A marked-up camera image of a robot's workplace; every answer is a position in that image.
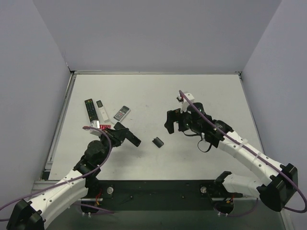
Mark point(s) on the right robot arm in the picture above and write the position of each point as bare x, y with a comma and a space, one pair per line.
274, 183

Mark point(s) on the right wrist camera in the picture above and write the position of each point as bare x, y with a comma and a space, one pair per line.
184, 98

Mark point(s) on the black multi-button remote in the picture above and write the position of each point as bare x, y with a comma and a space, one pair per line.
91, 111

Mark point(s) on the red and white remote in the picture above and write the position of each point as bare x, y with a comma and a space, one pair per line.
105, 126

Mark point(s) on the black battery cover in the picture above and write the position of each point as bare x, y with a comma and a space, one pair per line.
158, 142

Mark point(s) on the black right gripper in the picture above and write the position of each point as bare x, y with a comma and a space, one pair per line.
179, 120

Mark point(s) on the grey and white remote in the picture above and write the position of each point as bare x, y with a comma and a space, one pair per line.
122, 113

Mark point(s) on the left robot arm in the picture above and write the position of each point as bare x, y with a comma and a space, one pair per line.
45, 205

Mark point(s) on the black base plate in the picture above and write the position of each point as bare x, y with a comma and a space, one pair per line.
152, 195

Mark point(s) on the slim white remote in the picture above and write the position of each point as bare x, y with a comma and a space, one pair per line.
102, 111

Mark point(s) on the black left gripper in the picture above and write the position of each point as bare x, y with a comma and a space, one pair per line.
123, 132

